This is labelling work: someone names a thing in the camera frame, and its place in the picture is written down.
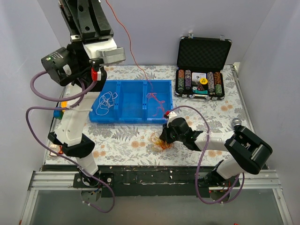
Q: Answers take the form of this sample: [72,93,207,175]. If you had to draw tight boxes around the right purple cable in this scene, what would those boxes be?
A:
[167,105,246,205]

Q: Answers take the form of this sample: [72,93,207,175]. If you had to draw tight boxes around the black microphone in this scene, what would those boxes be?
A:
[231,118,242,130]

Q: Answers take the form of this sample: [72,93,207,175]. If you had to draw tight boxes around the red orange cable tangle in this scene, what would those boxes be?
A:
[150,132,174,153]

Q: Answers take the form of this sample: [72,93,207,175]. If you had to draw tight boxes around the stacked colourful toy bricks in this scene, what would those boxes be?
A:
[53,101,68,120]

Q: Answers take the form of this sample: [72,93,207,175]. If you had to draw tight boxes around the blue three-compartment bin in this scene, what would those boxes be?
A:
[89,80,173,124]

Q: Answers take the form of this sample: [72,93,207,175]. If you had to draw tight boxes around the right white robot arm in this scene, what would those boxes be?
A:
[159,117,273,187]

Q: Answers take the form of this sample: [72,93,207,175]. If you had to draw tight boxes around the white thin cable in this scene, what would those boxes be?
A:
[95,91,119,116]

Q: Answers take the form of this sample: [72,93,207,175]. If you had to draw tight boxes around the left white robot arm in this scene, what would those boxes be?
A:
[41,0,126,188]

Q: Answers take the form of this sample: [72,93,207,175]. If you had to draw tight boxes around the black poker chip case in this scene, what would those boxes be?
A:
[175,34,232,100]

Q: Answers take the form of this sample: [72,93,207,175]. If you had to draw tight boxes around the red thin cable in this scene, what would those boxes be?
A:
[104,0,167,118]

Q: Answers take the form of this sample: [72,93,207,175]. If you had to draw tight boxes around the black base beam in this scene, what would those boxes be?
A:
[72,161,241,199]

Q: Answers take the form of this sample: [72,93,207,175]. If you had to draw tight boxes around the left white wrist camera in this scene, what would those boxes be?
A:
[83,37,126,65]

